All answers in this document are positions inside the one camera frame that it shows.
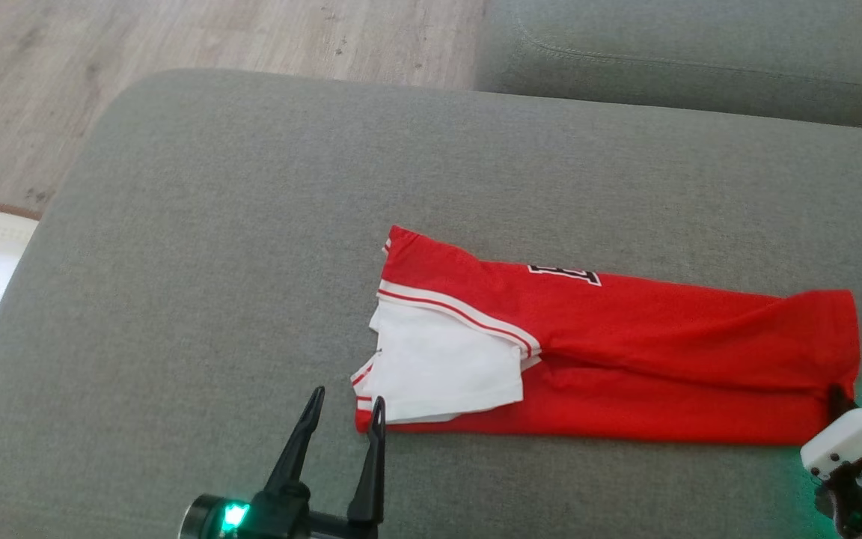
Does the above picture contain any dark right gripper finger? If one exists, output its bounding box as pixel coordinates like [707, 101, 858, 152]
[828, 383, 858, 420]

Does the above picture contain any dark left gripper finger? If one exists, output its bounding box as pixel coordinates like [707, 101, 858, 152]
[251, 386, 325, 539]
[346, 396, 387, 539]

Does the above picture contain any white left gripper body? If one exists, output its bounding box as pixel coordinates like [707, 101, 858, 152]
[308, 511, 349, 539]

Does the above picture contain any grey sofa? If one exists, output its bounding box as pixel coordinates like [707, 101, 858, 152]
[0, 69, 862, 539]

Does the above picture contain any red and white jersey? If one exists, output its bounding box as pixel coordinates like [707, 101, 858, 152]
[351, 225, 862, 446]

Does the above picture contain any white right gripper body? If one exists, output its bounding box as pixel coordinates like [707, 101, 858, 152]
[801, 404, 862, 536]

